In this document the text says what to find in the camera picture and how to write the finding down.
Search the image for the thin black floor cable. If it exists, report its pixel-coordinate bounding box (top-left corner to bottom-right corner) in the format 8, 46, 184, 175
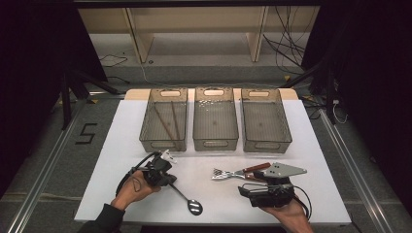
98, 53, 129, 68

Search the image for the person's left hand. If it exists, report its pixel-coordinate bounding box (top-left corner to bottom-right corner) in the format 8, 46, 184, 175
111, 170, 162, 212

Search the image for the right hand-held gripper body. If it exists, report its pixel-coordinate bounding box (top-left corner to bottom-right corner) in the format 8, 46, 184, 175
251, 162, 308, 208

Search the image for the smoky clear plastic bin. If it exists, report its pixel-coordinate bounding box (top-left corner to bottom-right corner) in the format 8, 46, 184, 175
192, 86, 240, 152
240, 87, 293, 154
139, 87, 189, 153

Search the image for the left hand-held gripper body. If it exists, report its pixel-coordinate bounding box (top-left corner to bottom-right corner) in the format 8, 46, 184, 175
142, 149, 178, 187

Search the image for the person's right hand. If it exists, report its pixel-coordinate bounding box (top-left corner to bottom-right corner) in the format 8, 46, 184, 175
258, 197, 313, 225

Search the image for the black curtain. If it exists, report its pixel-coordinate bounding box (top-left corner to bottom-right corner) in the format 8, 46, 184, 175
304, 0, 412, 208
0, 0, 108, 198

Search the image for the brown wooden chopstick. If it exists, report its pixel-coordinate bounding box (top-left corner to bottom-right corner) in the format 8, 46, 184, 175
170, 100, 182, 141
151, 102, 182, 150

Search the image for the aluminium floor rail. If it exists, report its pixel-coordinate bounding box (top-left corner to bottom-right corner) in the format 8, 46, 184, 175
6, 91, 125, 233
319, 108, 395, 233

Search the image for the white table sheet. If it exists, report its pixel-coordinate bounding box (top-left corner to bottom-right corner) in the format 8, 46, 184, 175
74, 98, 353, 226

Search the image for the black metal stand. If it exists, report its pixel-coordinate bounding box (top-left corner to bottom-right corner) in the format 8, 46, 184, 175
281, 61, 338, 125
59, 64, 120, 130

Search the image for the hand-held gripper cable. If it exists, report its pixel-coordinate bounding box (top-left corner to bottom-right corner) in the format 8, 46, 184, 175
115, 150, 161, 197
292, 184, 313, 221

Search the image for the right hand-held gripper cable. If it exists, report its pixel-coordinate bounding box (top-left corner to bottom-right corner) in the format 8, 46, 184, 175
292, 184, 313, 221

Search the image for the white plug with cable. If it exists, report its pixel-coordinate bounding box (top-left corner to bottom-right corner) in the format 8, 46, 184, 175
331, 98, 348, 124

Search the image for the left hand-held gripper cable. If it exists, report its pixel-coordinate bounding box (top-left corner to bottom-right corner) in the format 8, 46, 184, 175
115, 150, 161, 197

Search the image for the beige wooden furniture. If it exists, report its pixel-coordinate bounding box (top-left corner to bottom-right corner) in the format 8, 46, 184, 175
77, 6, 320, 64

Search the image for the metal spoon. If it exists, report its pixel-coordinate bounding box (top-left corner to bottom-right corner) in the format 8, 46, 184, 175
168, 183, 204, 216

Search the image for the fork with wooden handle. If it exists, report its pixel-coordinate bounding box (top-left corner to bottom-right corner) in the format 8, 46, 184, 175
212, 167, 260, 182

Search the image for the tangle of black cables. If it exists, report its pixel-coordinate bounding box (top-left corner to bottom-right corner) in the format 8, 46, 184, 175
262, 6, 312, 76

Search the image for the knife with wooden handle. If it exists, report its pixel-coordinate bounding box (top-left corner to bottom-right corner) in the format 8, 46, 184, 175
226, 162, 272, 179

